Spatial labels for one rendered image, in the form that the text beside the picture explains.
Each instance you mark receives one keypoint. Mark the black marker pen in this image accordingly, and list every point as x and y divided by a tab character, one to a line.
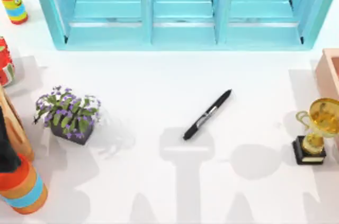
206	116

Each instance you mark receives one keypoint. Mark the light blue rack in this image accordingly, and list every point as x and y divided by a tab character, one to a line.
182	9

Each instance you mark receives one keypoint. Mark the purple flowers in dark pot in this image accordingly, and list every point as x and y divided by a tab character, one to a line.
69	114

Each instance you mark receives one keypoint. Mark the gold trophy on black base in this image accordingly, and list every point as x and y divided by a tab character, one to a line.
317	126

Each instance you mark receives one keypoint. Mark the wooden basket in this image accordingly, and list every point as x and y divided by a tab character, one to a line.
18	131

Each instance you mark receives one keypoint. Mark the salmon-coloured shallow box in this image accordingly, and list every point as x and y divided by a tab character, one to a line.
328	71

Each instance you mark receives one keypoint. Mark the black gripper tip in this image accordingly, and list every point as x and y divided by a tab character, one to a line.
8	152

